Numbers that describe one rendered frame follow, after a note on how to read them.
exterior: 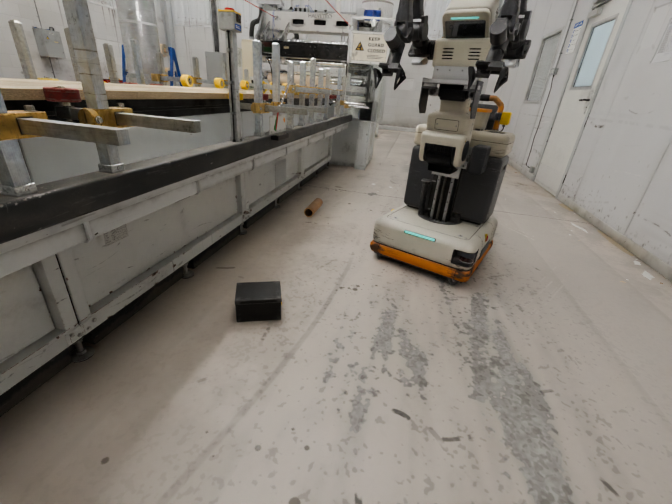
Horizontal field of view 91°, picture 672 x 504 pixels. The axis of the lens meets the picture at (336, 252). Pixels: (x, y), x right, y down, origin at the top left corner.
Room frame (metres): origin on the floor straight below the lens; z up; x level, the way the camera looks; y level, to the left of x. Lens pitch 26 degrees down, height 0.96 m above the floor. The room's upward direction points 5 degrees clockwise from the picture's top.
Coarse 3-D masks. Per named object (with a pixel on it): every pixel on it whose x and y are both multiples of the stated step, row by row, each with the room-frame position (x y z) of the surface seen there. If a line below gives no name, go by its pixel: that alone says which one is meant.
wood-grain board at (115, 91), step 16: (0, 80) 1.28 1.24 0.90; (16, 80) 1.39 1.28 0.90; (32, 80) 1.51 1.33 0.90; (48, 80) 1.67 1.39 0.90; (16, 96) 0.92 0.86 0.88; (32, 96) 0.96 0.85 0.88; (80, 96) 1.10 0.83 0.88; (112, 96) 1.22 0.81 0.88; (128, 96) 1.29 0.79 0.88; (144, 96) 1.37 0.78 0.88; (160, 96) 1.45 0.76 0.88; (176, 96) 1.55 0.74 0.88; (192, 96) 1.66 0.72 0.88; (208, 96) 1.79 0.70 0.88; (224, 96) 1.95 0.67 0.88
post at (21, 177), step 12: (0, 96) 0.70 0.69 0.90; (0, 108) 0.69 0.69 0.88; (0, 144) 0.67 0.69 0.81; (12, 144) 0.69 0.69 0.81; (0, 156) 0.67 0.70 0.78; (12, 156) 0.68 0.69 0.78; (0, 168) 0.67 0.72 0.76; (12, 168) 0.68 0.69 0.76; (24, 168) 0.70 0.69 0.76; (0, 180) 0.67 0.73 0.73; (12, 180) 0.67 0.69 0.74; (24, 180) 0.69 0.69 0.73
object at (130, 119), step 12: (60, 108) 0.99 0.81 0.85; (72, 108) 0.98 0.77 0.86; (120, 120) 0.95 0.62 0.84; (132, 120) 0.95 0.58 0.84; (144, 120) 0.94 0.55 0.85; (156, 120) 0.93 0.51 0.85; (168, 120) 0.92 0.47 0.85; (180, 120) 0.92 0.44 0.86; (192, 120) 0.93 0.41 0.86; (192, 132) 0.91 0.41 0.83
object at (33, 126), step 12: (24, 120) 0.71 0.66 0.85; (36, 120) 0.70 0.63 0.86; (48, 120) 0.72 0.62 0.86; (24, 132) 0.71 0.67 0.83; (36, 132) 0.70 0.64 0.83; (48, 132) 0.70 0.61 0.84; (60, 132) 0.69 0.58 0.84; (72, 132) 0.68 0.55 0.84; (84, 132) 0.68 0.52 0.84; (96, 132) 0.67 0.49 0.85; (108, 132) 0.67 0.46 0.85; (120, 132) 0.67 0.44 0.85; (120, 144) 0.67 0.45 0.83
